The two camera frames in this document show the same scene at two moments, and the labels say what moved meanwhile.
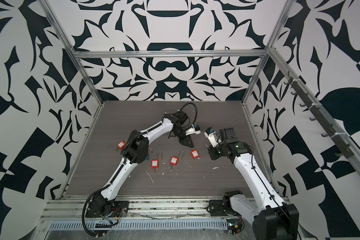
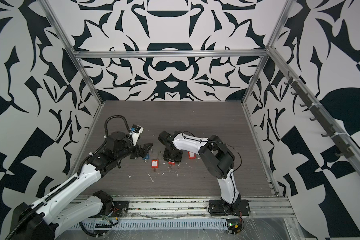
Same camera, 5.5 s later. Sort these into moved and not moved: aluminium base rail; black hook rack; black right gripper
Moved: black right gripper
Not moved: aluminium base rail; black hook rack
